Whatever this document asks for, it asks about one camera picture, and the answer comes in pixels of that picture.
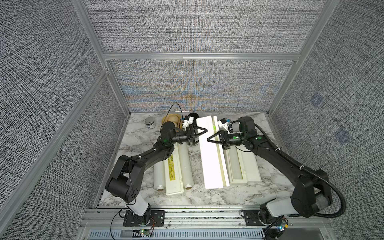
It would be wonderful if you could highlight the aluminium front rail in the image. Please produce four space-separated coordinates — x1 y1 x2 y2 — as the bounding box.
76 206 336 240

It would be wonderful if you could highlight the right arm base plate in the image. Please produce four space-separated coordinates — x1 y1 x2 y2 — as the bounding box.
240 210 286 226

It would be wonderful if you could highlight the white wrap dispenser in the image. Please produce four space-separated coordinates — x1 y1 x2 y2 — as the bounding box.
197 116 230 190
224 145 262 185
164 144 184 196

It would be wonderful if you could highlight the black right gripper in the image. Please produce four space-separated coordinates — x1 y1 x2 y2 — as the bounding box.
208 132 248 150

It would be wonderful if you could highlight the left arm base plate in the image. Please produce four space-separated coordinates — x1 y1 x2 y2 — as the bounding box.
123 210 166 227

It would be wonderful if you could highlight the black cup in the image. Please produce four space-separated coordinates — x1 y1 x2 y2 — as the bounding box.
189 113 199 120

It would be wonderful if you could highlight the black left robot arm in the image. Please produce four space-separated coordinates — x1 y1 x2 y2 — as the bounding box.
105 122 208 218

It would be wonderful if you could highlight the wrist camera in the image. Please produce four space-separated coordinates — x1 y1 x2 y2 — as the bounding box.
218 118 233 133
182 116 195 131

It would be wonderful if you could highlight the yellow bowl with eggs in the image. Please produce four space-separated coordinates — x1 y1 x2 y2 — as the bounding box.
161 114 183 128

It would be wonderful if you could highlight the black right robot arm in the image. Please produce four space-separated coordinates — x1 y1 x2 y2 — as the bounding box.
207 117 333 225

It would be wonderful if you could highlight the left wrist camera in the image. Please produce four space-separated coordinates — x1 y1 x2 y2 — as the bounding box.
182 116 195 131

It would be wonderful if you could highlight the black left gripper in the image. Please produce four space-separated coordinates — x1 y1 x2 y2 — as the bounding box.
169 126 206 147

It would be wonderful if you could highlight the small silver lidded jar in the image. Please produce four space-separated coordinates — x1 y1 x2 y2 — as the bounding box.
145 117 156 129

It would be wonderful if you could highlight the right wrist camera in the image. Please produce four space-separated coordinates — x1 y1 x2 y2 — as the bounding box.
218 118 233 133

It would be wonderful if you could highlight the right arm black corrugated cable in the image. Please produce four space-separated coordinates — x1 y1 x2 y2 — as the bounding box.
230 120 347 238

